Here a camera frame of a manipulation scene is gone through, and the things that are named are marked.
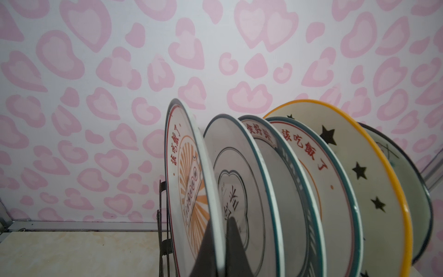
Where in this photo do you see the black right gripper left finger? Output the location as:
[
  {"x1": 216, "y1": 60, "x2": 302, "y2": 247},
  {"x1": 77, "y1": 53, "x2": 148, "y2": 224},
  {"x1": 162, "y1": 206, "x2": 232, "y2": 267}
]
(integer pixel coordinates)
[{"x1": 190, "y1": 222, "x2": 217, "y2": 277}]

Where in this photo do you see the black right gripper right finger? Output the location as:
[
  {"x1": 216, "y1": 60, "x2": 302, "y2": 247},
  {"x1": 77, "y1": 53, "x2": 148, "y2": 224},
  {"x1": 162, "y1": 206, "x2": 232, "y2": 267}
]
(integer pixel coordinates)
[{"x1": 226, "y1": 217, "x2": 253, "y2": 277}]

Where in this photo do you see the orange sunburst plate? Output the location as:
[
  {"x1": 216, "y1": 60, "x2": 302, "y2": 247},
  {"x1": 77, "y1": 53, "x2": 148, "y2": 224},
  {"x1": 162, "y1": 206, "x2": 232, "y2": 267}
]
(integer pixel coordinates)
[
  {"x1": 165, "y1": 99, "x2": 226, "y2": 277},
  {"x1": 267, "y1": 117, "x2": 363, "y2": 277}
]

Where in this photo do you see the white plate green ring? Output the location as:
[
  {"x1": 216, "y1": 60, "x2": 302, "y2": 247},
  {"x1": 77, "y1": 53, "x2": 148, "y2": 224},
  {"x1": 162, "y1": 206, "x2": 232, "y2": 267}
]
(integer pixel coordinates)
[{"x1": 203, "y1": 114, "x2": 285, "y2": 277}]

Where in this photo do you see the cat pumpkin star plate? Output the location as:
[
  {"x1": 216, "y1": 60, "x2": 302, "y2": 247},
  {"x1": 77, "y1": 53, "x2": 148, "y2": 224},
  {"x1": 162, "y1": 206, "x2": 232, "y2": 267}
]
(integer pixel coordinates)
[{"x1": 265, "y1": 99, "x2": 413, "y2": 277}]

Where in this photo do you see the light blue flower plate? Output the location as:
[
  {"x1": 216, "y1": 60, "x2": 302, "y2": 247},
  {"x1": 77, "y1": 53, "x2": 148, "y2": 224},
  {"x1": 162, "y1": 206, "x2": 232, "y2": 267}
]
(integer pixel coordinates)
[{"x1": 361, "y1": 123, "x2": 433, "y2": 264}]

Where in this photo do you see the green-rim lettered white plate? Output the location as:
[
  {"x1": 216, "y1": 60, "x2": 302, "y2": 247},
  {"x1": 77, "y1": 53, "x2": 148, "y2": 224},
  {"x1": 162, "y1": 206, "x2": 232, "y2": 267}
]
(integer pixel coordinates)
[{"x1": 239, "y1": 115, "x2": 327, "y2": 277}]

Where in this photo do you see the black two-tier dish rack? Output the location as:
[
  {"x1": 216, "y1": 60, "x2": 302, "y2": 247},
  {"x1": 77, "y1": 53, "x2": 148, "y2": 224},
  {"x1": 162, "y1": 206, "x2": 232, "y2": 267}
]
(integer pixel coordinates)
[{"x1": 156, "y1": 180, "x2": 178, "y2": 277}]

